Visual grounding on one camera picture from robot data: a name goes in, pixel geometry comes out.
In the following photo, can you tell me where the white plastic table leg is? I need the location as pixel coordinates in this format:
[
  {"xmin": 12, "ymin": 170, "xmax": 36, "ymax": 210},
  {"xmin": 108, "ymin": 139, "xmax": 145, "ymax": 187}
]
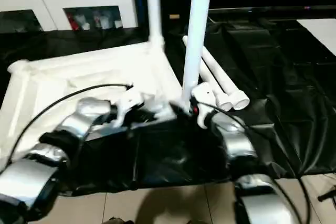
[
  {"xmin": 202, "ymin": 46, "xmax": 250, "ymax": 111},
  {"xmin": 181, "ymin": 0, "xmax": 215, "ymax": 107},
  {"xmin": 145, "ymin": 0, "xmax": 165, "ymax": 52},
  {"xmin": 182, "ymin": 35, "xmax": 235, "ymax": 112}
]

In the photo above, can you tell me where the black work mat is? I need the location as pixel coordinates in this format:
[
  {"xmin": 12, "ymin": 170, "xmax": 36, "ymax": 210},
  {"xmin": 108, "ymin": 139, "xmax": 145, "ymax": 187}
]
[{"xmin": 0, "ymin": 19, "xmax": 336, "ymax": 193}]

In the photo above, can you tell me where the grey left robot leg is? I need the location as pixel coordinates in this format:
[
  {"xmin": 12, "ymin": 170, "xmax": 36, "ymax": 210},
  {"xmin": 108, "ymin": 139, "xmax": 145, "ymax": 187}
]
[{"xmin": 102, "ymin": 217, "xmax": 135, "ymax": 224}]

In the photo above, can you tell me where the white flat board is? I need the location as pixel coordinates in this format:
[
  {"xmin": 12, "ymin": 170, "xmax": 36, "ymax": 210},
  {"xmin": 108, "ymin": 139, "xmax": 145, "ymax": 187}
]
[{"xmin": 296, "ymin": 18, "xmax": 336, "ymax": 57}]

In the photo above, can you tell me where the white glass-door cabinet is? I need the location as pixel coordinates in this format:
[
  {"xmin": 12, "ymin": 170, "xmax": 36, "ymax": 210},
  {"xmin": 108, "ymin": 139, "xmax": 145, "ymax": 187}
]
[{"xmin": 0, "ymin": 0, "xmax": 138, "ymax": 31}]

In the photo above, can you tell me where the black stand base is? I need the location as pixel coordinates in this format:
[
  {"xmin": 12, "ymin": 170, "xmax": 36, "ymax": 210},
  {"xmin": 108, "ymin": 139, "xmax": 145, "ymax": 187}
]
[{"xmin": 317, "ymin": 184, "xmax": 336, "ymax": 204}]

